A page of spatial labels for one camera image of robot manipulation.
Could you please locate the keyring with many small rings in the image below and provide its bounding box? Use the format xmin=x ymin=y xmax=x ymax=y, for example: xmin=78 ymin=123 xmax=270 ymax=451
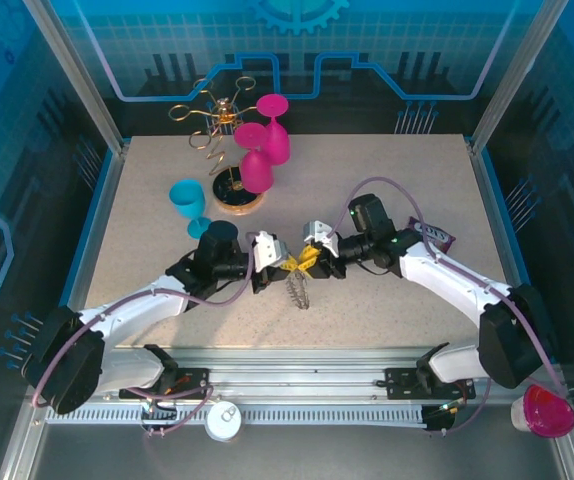
xmin=284 ymin=272 xmax=313 ymax=312

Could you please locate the blue plastic wine glass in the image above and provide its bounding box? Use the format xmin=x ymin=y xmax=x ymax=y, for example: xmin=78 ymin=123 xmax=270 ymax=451
xmin=168 ymin=179 xmax=213 ymax=240

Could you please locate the purple snack packet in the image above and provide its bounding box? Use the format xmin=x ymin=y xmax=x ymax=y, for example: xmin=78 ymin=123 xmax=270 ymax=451
xmin=405 ymin=215 xmax=456 ymax=254

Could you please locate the pink plastic wine glass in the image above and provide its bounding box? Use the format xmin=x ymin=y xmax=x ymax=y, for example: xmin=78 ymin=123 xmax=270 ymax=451
xmin=233 ymin=123 xmax=274 ymax=195
xmin=255 ymin=94 xmax=291 ymax=166

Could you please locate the white tin can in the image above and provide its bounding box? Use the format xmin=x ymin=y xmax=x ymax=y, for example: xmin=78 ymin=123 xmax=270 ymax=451
xmin=204 ymin=402 xmax=243 ymax=442

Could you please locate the white cup with pink lid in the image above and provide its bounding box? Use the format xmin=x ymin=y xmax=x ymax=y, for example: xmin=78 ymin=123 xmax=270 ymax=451
xmin=510 ymin=383 xmax=574 ymax=440

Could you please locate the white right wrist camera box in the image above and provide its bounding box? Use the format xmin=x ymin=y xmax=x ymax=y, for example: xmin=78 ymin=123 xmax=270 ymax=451
xmin=302 ymin=219 xmax=341 ymax=259

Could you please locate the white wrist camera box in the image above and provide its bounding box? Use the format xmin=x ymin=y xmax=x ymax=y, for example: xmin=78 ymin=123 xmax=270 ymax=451
xmin=302 ymin=219 xmax=341 ymax=259
xmin=245 ymin=230 xmax=289 ymax=274

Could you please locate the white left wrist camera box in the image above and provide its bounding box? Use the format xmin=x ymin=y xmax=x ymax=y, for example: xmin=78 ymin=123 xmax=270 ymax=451
xmin=245 ymin=230 xmax=289 ymax=274

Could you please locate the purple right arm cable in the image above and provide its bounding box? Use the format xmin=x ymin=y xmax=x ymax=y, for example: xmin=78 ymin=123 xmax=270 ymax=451
xmin=330 ymin=176 xmax=568 ymax=436

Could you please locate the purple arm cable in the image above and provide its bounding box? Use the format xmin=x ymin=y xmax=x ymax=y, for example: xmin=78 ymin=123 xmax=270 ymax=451
xmin=330 ymin=176 xmax=568 ymax=436
xmin=30 ymin=244 xmax=258 ymax=439

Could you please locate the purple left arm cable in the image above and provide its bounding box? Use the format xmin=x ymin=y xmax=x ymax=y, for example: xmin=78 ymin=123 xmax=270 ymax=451
xmin=30 ymin=244 xmax=258 ymax=439

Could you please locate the gold wire glass rack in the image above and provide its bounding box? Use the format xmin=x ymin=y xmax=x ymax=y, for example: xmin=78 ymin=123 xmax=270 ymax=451
xmin=168 ymin=77 xmax=264 ymax=217

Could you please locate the aluminium table rail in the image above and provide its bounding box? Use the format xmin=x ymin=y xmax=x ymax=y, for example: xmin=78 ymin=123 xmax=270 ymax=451
xmin=31 ymin=347 xmax=566 ymax=407

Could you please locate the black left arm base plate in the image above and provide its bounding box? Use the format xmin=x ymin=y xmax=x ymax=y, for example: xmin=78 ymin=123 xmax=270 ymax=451
xmin=118 ymin=367 xmax=211 ymax=401

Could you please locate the slotted grey cable duct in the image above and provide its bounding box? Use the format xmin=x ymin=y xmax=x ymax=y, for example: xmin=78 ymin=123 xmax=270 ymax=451
xmin=45 ymin=405 xmax=426 ymax=426

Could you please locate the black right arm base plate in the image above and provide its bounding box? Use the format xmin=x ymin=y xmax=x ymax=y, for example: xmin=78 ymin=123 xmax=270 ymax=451
xmin=384 ymin=367 xmax=476 ymax=401

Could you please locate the aluminium frame post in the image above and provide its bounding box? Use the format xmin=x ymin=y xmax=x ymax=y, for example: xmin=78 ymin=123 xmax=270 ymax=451
xmin=469 ymin=0 xmax=568 ymax=154
xmin=21 ymin=0 xmax=131 ymax=154

